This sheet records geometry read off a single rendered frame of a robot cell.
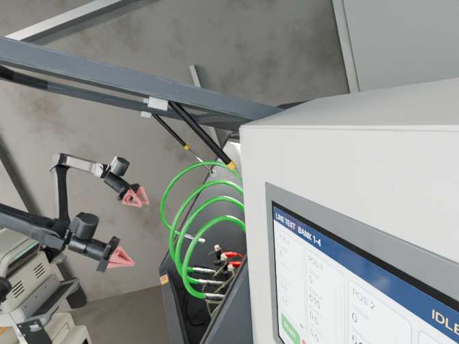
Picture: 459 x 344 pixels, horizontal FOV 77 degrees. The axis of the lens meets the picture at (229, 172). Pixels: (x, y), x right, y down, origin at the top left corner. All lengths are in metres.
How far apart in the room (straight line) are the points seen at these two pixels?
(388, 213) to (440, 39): 2.61
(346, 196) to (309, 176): 0.08
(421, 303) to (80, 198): 3.00
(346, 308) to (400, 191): 0.18
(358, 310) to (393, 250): 0.11
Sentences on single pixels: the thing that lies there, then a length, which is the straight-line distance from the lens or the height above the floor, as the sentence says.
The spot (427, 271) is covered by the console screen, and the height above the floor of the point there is 1.43.
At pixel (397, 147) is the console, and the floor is 1.53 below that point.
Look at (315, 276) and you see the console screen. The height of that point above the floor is 1.34.
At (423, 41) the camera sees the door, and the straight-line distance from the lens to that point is 2.83.
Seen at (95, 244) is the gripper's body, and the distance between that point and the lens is 1.01.
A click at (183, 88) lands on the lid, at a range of 0.63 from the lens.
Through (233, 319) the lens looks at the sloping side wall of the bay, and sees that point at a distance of 0.83.
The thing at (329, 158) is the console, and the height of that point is 1.51.
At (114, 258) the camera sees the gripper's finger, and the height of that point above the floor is 1.26.
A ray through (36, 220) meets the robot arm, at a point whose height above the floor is 1.44.
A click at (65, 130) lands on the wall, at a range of 3.02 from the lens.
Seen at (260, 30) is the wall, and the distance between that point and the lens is 2.56.
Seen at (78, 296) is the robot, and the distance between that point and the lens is 1.67.
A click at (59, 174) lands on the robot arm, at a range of 1.70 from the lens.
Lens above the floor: 1.62
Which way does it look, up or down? 14 degrees down
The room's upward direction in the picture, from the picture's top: 18 degrees counter-clockwise
